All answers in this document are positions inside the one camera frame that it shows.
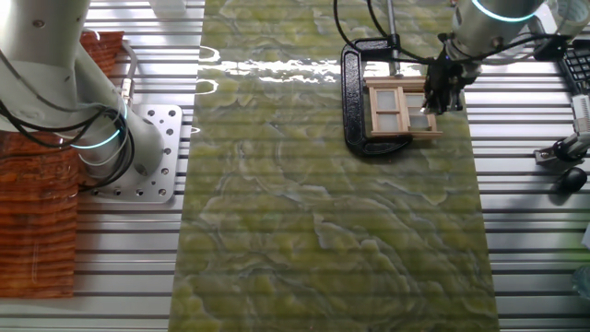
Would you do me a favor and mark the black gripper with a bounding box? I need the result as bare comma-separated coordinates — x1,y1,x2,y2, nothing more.
421,62,468,117

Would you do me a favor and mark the black C-clamp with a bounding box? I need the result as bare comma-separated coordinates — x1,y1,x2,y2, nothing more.
340,0,417,158

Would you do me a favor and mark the black and silver tool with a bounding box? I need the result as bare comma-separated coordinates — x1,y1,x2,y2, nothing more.
534,131,590,168

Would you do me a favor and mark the black keyboard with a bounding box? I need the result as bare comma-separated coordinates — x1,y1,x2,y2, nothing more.
557,40,590,96

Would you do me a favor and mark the black dome shaped object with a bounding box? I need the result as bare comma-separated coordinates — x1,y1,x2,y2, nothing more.
559,166,589,195

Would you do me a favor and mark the white tape roll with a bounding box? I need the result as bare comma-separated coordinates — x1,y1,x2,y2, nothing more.
555,0,590,39

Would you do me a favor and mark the green marble pattern mat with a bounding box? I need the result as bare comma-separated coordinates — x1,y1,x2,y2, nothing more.
168,0,502,332

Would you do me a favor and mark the white box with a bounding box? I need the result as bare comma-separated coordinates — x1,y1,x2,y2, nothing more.
147,0,188,14

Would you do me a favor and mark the miniature wooden window frame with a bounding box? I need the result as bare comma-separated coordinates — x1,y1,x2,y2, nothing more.
362,75,444,141

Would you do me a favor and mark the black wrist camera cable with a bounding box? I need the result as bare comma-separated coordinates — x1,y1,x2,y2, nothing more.
332,0,569,66

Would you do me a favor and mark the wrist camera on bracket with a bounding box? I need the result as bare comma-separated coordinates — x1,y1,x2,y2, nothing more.
534,33,571,62

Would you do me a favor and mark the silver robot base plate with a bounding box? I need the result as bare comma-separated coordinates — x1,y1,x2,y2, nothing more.
89,103,184,205

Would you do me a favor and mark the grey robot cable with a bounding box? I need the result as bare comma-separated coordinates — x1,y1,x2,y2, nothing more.
119,39,140,108

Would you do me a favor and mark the black cable bundle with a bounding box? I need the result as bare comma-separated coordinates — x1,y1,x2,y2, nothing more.
0,45,136,193

